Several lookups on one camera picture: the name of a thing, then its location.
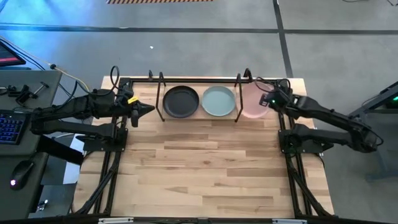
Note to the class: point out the large black frame clamp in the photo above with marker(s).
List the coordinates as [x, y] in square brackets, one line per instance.
[248, 74]

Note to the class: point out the black plate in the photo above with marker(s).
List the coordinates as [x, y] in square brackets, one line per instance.
[181, 102]

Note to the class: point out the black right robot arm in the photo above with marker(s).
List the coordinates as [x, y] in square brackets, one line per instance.
[329, 115]

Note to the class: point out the yellow label tag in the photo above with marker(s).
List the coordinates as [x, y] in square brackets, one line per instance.
[133, 100]

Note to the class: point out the small silver metal clip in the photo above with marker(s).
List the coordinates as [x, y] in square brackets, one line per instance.
[43, 205]

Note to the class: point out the grey side desk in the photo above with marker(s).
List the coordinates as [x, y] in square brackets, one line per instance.
[37, 87]

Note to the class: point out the silver hinge bracket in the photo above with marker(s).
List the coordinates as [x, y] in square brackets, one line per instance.
[289, 221]
[115, 220]

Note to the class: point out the black monitor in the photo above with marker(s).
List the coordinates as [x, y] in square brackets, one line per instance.
[7, 57]

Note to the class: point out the black aluminium table frame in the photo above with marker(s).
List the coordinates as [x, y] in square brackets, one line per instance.
[202, 80]

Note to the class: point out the pink plate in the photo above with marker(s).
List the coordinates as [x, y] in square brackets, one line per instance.
[252, 105]

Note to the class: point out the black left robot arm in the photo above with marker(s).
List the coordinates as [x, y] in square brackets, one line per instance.
[81, 107]

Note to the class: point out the black computer mouse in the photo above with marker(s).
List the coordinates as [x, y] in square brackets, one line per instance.
[21, 174]

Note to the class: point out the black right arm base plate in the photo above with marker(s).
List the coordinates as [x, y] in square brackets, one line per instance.
[311, 148]

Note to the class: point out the small black frame clamp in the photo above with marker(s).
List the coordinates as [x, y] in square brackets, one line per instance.
[150, 74]

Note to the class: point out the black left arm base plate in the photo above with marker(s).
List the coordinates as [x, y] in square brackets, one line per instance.
[102, 145]

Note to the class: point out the teal plate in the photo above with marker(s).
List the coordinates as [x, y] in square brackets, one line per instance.
[218, 101]

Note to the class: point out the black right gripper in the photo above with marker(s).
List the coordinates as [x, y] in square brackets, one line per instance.
[280, 99]

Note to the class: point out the black clamp tool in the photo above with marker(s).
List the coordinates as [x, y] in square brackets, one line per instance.
[23, 93]

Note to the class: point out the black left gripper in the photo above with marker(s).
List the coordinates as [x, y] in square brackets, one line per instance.
[134, 113]

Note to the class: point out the grey metal cart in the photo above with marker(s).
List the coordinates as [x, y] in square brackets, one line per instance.
[385, 102]

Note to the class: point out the backlit black keyboard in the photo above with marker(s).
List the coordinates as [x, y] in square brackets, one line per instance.
[11, 126]

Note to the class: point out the white paper sheet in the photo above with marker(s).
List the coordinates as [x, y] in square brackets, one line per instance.
[73, 174]

